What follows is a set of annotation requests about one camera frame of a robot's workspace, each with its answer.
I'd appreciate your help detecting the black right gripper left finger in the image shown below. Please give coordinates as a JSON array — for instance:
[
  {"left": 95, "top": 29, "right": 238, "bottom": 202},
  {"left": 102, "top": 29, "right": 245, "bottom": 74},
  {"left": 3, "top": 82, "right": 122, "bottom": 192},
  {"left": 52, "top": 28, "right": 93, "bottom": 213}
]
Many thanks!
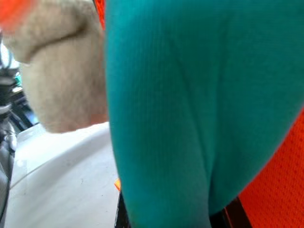
[{"left": 115, "top": 190, "right": 132, "bottom": 228}]

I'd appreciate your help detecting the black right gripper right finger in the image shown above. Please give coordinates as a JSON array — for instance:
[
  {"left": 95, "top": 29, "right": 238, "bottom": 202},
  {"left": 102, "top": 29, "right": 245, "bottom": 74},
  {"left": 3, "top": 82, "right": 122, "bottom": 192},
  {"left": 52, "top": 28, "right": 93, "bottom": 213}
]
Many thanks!
[{"left": 209, "top": 196, "right": 250, "bottom": 228}]

